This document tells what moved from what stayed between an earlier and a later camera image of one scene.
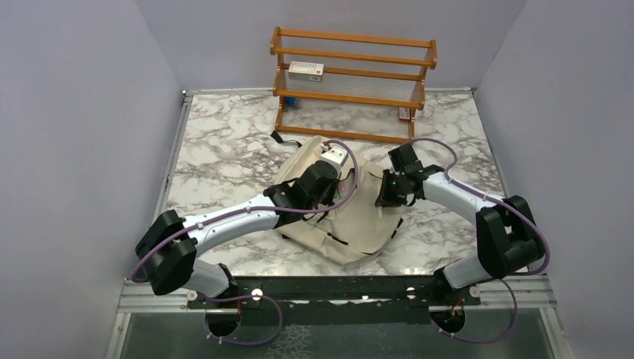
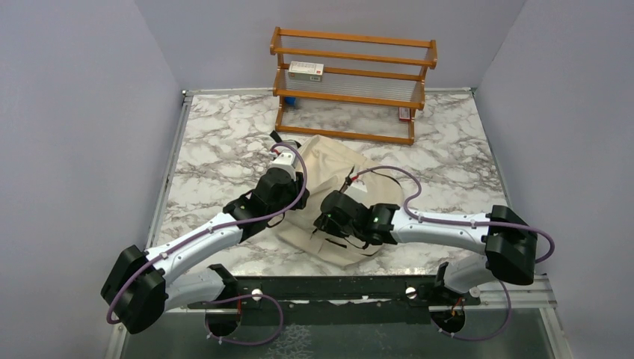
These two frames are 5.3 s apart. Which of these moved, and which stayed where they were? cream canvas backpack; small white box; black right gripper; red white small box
Moved: black right gripper
Stayed: red white small box; cream canvas backpack; small white box
